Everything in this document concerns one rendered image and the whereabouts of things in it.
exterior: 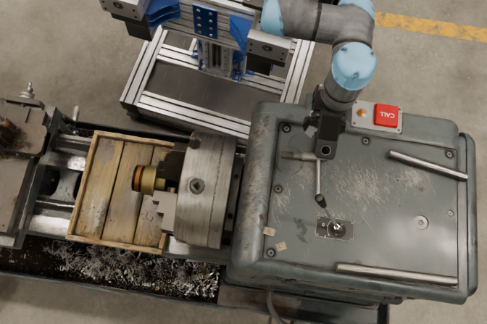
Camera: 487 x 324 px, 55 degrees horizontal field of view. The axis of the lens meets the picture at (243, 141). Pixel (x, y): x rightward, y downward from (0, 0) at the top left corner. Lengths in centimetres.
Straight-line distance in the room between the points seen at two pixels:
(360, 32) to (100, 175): 99
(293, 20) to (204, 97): 151
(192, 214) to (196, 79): 133
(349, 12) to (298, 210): 49
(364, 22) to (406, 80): 195
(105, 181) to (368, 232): 84
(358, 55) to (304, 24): 12
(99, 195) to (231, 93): 105
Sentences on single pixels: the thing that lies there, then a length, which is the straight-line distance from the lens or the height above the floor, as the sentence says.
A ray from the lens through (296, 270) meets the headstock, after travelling 114.
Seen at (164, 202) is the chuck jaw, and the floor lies 110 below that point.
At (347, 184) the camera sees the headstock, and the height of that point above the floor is 126.
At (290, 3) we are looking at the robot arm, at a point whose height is 163.
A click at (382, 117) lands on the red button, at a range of 127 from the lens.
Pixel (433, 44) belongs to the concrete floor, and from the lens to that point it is 306.
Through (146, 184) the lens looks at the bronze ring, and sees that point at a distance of 131.
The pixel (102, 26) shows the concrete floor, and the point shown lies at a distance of 291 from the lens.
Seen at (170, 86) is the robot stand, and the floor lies 21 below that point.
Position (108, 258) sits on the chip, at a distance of 185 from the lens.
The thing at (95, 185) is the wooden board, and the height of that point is 88.
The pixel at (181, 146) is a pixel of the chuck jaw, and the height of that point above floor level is 119.
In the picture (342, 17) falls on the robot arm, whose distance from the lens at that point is 93.
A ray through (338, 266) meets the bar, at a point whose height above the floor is 128.
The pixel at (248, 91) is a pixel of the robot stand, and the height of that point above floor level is 21.
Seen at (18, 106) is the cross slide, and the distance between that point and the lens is 169.
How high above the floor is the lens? 238
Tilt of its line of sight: 70 degrees down
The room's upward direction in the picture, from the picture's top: 9 degrees clockwise
